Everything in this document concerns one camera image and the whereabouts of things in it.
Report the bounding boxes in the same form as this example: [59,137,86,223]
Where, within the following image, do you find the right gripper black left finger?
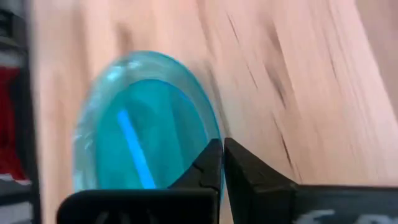
[56,138,224,224]

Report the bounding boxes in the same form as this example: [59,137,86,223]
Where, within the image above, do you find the clear teal plastic plate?
[73,50,223,200]

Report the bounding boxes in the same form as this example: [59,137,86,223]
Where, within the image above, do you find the red blurred object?
[0,66,26,182]

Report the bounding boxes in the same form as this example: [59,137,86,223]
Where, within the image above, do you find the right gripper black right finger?
[223,137,398,224]

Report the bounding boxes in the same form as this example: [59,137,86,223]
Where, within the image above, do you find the black metal frame rail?
[17,0,43,224]

